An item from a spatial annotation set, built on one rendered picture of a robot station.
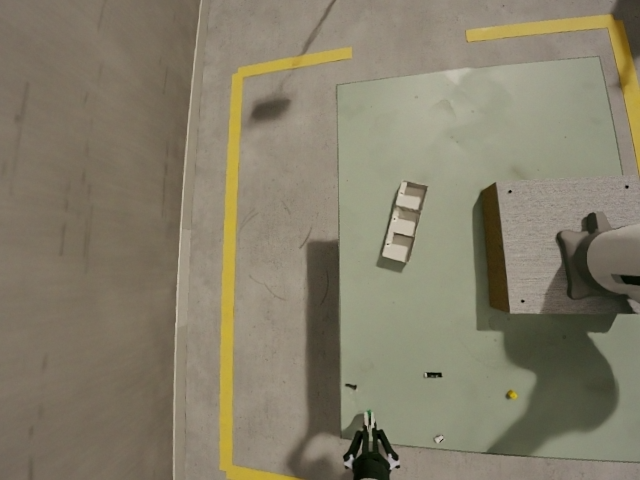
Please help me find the white three-compartment bin rack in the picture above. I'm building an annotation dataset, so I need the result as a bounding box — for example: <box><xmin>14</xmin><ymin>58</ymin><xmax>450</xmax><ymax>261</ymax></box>
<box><xmin>381</xmin><ymin>180</ymin><xmax>428</xmax><ymax>263</ymax></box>

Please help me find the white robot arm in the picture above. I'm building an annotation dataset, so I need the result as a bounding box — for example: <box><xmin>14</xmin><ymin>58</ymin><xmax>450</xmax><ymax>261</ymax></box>
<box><xmin>557</xmin><ymin>211</ymin><xmax>640</xmax><ymax>304</ymax></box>

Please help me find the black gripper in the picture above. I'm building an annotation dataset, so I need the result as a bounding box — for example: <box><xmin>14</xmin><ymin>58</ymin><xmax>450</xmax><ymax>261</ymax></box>
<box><xmin>343</xmin><ymin>412</ymin><xmax>400</xmax><ymax>480</ymax></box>

